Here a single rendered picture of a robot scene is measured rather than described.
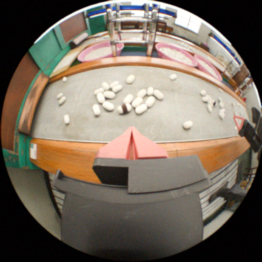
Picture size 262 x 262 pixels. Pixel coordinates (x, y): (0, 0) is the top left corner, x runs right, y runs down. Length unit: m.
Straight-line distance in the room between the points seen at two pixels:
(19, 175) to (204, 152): 1.58
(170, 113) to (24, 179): 1.54
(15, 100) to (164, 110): 0.61
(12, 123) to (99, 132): 0.43
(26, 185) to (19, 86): 1.19
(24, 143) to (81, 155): 0.35
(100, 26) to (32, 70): 2.50
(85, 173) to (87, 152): 0.05
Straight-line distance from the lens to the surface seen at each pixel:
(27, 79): 0.56
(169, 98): 0.31
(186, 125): 0.28
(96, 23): 2.92
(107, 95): 0.28
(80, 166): 0.25
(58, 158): 0.31
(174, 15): 0.82
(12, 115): 0.50
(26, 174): 1.45
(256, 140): 0.41
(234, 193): 0.56
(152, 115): 0.27
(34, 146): 0.43
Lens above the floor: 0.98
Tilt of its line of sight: 76 degrees down
